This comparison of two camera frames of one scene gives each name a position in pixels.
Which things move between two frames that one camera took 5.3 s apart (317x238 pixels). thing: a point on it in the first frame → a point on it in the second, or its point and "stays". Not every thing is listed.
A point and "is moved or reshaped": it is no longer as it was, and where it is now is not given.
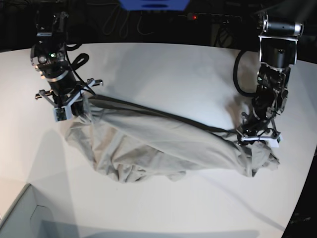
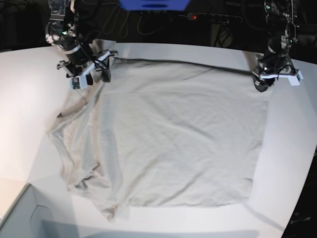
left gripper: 72,98 → 79,70
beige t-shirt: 123,142 is moved or reshaped
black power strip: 226,18 stays
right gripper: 257,131 → 272,64
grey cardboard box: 31,216 stays
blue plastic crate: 155,5 stays
